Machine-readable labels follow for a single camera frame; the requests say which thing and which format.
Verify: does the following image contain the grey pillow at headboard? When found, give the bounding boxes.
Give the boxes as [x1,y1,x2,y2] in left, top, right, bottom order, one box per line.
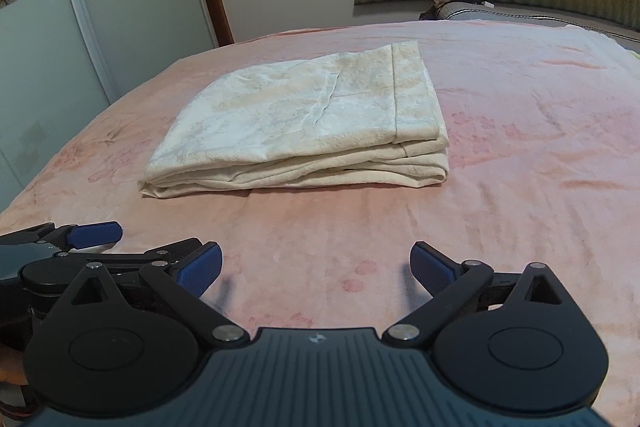
[419,0,639,53]

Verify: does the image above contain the pink bed blanket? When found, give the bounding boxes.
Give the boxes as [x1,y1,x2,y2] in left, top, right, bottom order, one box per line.
[1,20,639,426]

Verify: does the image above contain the cream white pants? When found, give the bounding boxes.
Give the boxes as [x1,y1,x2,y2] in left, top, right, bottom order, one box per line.
[139,41,449,198]

